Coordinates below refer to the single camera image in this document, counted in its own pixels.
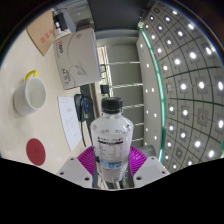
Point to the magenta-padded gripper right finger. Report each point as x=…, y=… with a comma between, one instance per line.
x=146, y=168

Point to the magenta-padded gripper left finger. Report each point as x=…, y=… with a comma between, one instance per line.
x=78, y=170

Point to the clear plastic bottle black cap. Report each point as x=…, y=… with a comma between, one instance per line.
x=111, y=140

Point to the flat round red coaster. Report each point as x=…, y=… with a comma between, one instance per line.
x=36, y=152

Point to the white printed paper sheet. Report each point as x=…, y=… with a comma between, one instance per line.
x=70, y=123

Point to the black pouch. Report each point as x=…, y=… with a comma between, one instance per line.
x=81, y=107

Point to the large white cardboard box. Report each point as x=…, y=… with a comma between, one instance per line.
x=78, y=60

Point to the group of ceiling lights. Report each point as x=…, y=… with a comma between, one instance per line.
x=193, y=55

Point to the brown paper envelope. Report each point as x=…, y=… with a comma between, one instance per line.
x=41, y=33

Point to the black power adapter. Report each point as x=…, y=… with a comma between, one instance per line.
x=61, y=20

